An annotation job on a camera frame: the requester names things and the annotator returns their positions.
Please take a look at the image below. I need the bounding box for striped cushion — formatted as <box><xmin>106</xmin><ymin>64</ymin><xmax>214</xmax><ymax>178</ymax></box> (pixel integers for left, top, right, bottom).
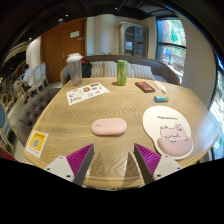
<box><xmin>90</xmin><ymin>60</ymin><xmax>118</xmax><ymax>79</ymax></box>
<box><xmin>127</xmin><ymin>63</ymin><xmax>155</xmax><ymax>81</ymax></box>

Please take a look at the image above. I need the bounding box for white sticker sheet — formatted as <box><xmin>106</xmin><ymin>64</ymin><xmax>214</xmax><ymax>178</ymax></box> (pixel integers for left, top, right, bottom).
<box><xmin>65</xmin><ymin>82</ymin><xmax>111</xmax><ymax>107</ymax></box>

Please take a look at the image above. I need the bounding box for black box red print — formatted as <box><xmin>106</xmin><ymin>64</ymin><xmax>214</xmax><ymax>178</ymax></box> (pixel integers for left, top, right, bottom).
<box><xmin>134</xmin><ymin>81</ymin><xmax>156</xmax><ymax>94</ymax></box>

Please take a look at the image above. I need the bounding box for white tube packet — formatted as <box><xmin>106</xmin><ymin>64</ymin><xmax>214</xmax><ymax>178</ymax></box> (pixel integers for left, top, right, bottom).
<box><xmin>152</xmin><ymin>80</ymin><xmax>167</xmax><ymax>94</ymax></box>

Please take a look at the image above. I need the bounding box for grey tufted chair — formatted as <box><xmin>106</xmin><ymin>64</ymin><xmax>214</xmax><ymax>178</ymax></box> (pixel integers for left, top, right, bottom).
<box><xmin>16</xmin><ymin>87</ymin><xmax>63</xmax><ymax>148</ymax></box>

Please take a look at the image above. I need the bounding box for clear shaker bottle white lid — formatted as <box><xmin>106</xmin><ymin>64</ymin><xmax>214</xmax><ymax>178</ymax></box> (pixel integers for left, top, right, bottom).
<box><xmin>65</xmin><ymin>52</ymin><xmax>84</xmax><ymax>87</ymax></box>

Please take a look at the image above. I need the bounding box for green drink can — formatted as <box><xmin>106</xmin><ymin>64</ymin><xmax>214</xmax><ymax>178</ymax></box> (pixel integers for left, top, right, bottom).
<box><xmin>116</xmin><ymin>59</ymin><xmax>129</xmax><ymax>87</ymax></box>

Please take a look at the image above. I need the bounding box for blue-backed chair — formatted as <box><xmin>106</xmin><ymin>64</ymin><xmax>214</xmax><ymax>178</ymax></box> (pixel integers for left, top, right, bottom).
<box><xmin>0</xmin><ymin>101</ymin><xmax>16</xmax><ymax>152</ymax></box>

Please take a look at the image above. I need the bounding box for dark-framed window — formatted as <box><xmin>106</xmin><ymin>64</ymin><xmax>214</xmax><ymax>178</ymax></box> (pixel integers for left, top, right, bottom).
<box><xmin>155</xmin><ymin>18</ymin><xmax>188</xmax><ymax>78</ymax></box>
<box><xmin>208</xmin><ymin>69</ymin><xmax>224</xmax><ymax>161</ymax></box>

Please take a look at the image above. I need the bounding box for white mouse pad pink wrist rest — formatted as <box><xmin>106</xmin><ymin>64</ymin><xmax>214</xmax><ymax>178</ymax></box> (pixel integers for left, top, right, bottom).
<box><xmin>142</xmin><ymin>105</ymin><xmax>195</xmax><ymax>161</ymax></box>

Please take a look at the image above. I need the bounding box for pink computer mouse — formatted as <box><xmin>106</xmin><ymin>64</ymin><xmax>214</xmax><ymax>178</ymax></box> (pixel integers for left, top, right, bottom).
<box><xmin>90</xmin><ymin>117</ymin><xmax>128</xmax><ymax>137</ymax></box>

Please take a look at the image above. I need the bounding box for small teal pack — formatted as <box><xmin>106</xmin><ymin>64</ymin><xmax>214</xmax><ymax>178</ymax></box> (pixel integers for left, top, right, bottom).
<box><xmin>153</xmin><ymin>95</ymin><xmax>170</xmax><ymax>103</ymax></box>

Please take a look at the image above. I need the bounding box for group of white chairs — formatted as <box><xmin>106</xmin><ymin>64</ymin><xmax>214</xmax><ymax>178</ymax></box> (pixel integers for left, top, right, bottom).
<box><xmin>29</xmin><ymin>61</ymin><xmax>50</xmax><ymax>91</ymax></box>

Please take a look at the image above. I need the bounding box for black backpack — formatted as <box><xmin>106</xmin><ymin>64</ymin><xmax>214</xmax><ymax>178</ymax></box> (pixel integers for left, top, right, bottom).
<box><xmin>80</xmin><ymin>58</ymin><xmax>93</xmax><ymax>79</ymax></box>

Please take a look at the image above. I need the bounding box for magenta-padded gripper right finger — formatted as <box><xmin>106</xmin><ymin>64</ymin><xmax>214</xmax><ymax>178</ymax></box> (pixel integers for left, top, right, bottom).
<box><xmin>133</xmin><ymin>142</ymin><xmax>184</xmax><ymax>186</ymax></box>

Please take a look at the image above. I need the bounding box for yellow code table sticker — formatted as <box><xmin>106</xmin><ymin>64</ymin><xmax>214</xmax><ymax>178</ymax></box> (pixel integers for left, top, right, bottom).
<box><xmin>25</xmin><ymin>130</ymin><xmax>49</xmax><ymax>159</ymax></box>

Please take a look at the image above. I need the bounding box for person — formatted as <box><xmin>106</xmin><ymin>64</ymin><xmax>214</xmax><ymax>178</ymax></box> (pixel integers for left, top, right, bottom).
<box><xmin>20</xmin><ymin>63</ymin><xmax>35</xmax><ymax>92</ymax></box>

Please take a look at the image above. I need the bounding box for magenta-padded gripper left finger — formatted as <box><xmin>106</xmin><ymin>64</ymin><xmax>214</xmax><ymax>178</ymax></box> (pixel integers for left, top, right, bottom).
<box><xmin>43</xmin><ymin>143</ymin><xmax>96</xmax><ymax>187</ymax></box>

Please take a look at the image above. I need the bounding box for brown curved sofa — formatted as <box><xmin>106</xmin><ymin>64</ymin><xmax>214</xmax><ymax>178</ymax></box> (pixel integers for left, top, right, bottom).
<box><xmin>59</xmin><ymin>54</ymin><xmax>181</xmax><ymax>86</ymax></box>

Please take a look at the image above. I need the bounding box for orange wooden door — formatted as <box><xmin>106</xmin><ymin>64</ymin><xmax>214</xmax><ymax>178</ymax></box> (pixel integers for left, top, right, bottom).
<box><xmin>40</xmin><ymin>18</ymin><xmax>88</xmax><ymax>84</ymax></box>

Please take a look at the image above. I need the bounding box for pale glass-door cabinet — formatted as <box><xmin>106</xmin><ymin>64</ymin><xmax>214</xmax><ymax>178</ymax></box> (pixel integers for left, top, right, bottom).
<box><xmin>118</xmin><ymin>21</ymin><xmax>149</xmax><ymax>58</ymax></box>

